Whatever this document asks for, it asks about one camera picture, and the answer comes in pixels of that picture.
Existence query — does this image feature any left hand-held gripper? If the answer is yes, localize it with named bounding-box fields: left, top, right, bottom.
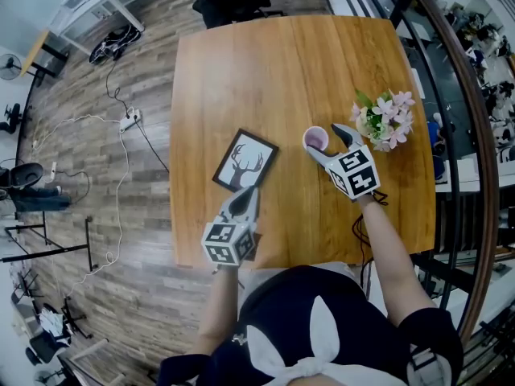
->
left=200, top=186, right=260, bottom=267

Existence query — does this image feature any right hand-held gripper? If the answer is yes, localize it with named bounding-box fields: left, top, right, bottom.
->
left=305, top=123, right=381, bottom=201

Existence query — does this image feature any red paper cup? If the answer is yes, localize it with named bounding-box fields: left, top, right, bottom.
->
left=302, top=125, right=330, bottom=151

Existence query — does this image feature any person's left forearm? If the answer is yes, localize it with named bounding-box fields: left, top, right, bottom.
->
left=191, top=265, right=239, bottom=355

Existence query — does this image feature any person's right forearm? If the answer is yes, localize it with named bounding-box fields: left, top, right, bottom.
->
left=357, top=197, right=438, bottom=327

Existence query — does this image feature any black framed deer picture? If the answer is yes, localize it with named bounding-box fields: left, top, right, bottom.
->
left=212, top=128, right=280, bottom=193

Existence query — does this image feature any vase of pink flowers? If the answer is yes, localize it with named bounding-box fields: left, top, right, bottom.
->
left=348, top=88, right=416, bottom=153

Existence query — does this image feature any person's dark dress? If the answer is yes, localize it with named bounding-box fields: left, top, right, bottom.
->
left=159, top=265, right=464, bottom=386

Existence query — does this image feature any white power strip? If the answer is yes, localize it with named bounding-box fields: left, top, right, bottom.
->
left=118, top=108, right=142, bottom=133

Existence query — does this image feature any wooden handrail metal railing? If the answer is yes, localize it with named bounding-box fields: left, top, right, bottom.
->
left=317, top=0, right=515, bottom=386

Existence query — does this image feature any white bow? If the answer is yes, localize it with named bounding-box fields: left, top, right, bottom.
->
left=245, top=294, right=411, bottom=386

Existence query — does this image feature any black metal stand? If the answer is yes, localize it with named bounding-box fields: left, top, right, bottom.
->
left=0, top=215, right=100, bottom=273

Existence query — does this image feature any wooden side table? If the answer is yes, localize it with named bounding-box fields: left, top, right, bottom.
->
left=19, top=30, right=69, bottom=78

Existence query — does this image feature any standing fan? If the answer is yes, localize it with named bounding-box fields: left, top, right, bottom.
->
left=0, top=53, right=22, bottom=82

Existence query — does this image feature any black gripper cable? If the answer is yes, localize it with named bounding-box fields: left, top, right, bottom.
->
left=352, top=191, right=389, bottom=297

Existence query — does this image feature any black floor cable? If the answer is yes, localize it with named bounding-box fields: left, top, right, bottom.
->
left=105, top=60, right=171, bottom=175

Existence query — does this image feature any white floor cable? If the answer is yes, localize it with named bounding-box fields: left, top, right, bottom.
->
left=31, top=114, right=130, bottom=297

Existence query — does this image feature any bundle of cables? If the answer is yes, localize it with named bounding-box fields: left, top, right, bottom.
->
left=88, top=25, right=142, bottom=66

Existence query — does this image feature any grey shoulder strap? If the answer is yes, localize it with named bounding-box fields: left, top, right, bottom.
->
left=408, top=346, right=450, bottom=386

